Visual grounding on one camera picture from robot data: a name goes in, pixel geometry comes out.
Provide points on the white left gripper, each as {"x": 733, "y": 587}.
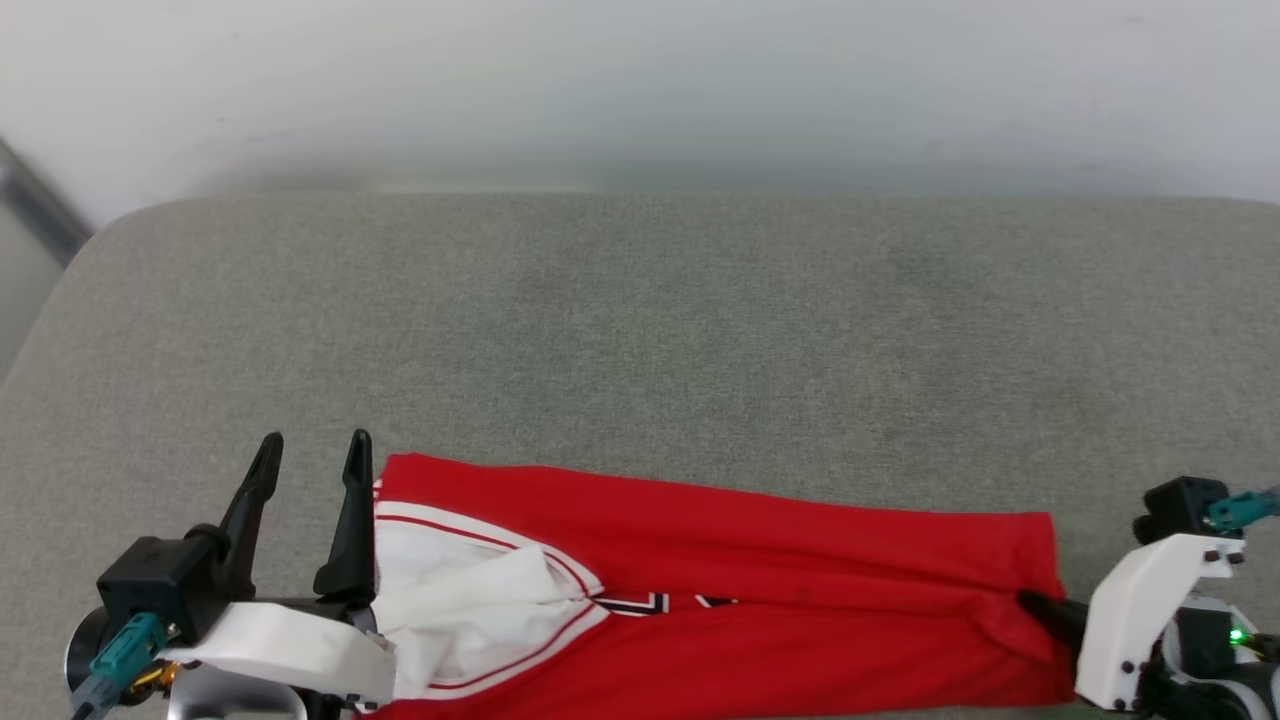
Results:
{"x": 290, "y": 640}

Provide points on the red and white jersey garment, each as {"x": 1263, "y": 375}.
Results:
{"x": 750, "y": 540}

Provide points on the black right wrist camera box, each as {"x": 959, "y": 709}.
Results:
{"x": 1175, "y": 505}

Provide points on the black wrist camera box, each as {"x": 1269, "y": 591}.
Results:
{"x": 150, "y": 585}
{"x": 1175, "y": 505}

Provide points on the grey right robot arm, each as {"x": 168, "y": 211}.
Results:
{"x": 1200, "y": 640}

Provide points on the grey metal wall strip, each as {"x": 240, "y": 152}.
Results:
{"x": 40, "y": 210}

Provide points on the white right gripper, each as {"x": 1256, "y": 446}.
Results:
{"x": 1130, "y": 610}

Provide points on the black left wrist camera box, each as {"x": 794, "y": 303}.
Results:
{"x": 150, "y": 585}

